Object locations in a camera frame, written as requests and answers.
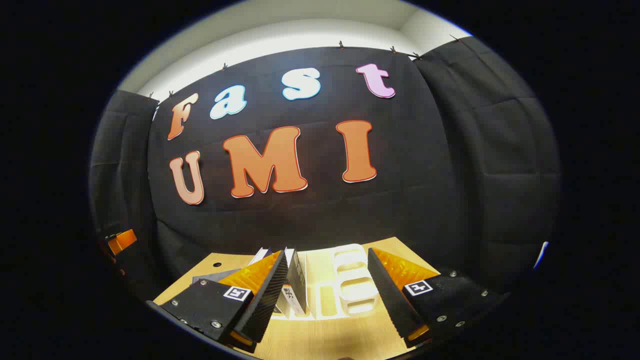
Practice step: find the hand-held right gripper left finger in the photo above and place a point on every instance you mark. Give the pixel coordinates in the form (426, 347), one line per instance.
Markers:
(265, 295)

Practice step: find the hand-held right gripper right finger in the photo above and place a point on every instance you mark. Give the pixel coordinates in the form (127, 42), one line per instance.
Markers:
(390, 295)

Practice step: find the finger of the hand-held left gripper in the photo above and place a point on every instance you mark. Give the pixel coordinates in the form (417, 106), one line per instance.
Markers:
(121, 242)

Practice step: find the grey portrait cover book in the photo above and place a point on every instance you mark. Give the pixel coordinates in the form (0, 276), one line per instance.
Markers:
(296, 290)

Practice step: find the white bookshelf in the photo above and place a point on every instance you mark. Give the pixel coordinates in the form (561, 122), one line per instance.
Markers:
(350, 287)

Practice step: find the grey schoolbag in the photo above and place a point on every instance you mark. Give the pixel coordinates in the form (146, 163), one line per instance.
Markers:
(212, 276)

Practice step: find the black backdrop cloth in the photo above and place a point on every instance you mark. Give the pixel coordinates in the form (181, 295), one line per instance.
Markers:
(400, 200)

